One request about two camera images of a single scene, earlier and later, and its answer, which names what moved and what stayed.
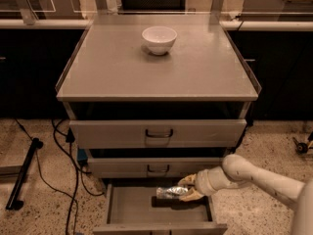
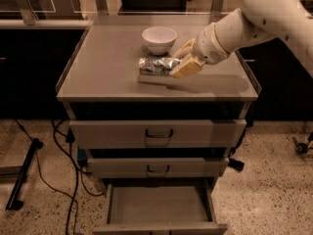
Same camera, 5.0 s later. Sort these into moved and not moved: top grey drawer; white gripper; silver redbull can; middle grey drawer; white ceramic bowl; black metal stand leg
Moved: white gripper; silver redbull can
Not moved: black metal stand leg; middle grey drawer; top grey drawer; white ceramic bowl
